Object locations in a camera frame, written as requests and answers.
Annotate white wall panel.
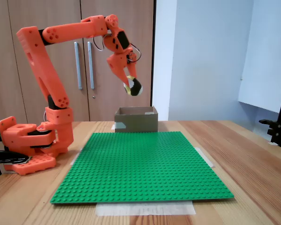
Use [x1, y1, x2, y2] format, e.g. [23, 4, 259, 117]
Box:
[237, 0, 281, 114]

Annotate brown cardboard box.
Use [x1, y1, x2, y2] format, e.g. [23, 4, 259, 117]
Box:
[114, 105, 159, 133]

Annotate silver cabinet door handle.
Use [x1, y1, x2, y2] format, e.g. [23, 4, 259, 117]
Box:
[74, 41, 83, 90]
[87, 41, 95, 90]

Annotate wide translucent tape strip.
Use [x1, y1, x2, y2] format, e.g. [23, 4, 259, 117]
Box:
[95, 201, 197, 217]

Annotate thin gripper servo cable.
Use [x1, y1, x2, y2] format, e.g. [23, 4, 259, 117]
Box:
[128, 43, 142, 63]

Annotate black table clamp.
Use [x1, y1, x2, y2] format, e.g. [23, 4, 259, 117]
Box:
[0, 150, 32, 165]

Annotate white yellow black ball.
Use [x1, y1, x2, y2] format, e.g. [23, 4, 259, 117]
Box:
[123, 75, 144, 97]

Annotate black camera stand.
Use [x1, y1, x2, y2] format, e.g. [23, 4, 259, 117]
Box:
[259, 69, 281, 148]

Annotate thin wrist servo cable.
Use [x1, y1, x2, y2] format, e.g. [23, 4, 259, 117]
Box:
[93, 34, 113, 51]

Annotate green studded baseplate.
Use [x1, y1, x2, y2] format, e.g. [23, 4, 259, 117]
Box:
[49, 131, 235, 205]

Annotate brown wooden cabinet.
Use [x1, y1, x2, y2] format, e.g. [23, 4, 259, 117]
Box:
[0, 0, 156, 122]

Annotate narrow translucent tape strip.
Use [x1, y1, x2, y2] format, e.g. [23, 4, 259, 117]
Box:
[70, 147, 83, 166]
[194, 146, 215, 168]

